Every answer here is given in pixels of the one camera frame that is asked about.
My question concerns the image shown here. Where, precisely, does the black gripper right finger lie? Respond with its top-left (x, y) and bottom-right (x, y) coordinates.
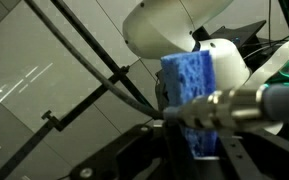
top-left (218, 130), bottom-right (289, 180)

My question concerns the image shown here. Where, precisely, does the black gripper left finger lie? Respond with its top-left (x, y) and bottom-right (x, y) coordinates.
top-left (69, 122), bottom-right (191, 180)

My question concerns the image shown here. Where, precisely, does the blue sponge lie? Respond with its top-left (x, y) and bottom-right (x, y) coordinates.
top-left (161, 50), bottom-right (217, 158)

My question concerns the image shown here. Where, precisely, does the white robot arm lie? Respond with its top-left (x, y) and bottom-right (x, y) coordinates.
top-left (70, 0), bottom-right (289, 180)

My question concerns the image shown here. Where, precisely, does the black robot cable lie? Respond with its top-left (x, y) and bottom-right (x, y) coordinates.
top-left (23, 0), bottom-right (289, 133)

